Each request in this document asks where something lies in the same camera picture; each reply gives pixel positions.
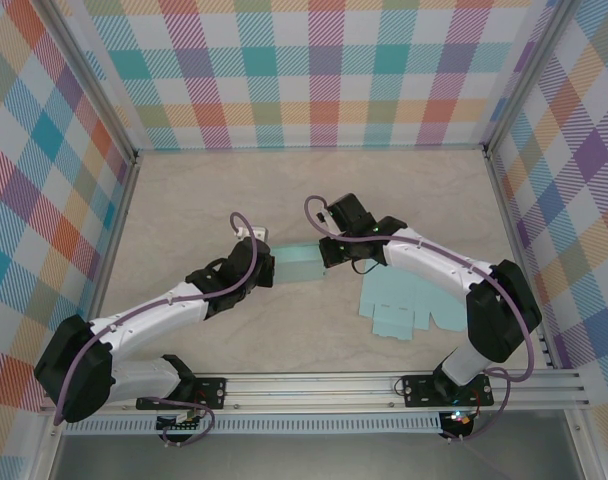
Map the long aluminium mounting rail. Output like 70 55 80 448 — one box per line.
38 369 590 415

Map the thin aluminium floor rail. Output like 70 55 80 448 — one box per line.
133 144 488 154

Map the light teal paper box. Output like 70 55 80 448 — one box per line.
272 241 329 288
357 271 469 343

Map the plaid patterned backdrop panel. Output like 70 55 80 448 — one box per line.
491 0 608 480
0 0 135 480
48 0 570 151

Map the aluminium side floor rail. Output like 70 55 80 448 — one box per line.
73 152 141 375
482 149 556 370

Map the white slotted cable duct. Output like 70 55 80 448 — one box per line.
63 417 444 436

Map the grey metal base plate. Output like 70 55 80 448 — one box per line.
48 433 585 480

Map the aluminium frame post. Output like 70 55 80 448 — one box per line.
481 0 580 156
33 0 140 164

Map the small electronics board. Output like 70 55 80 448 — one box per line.
156 413 204 434
442 409 476 430

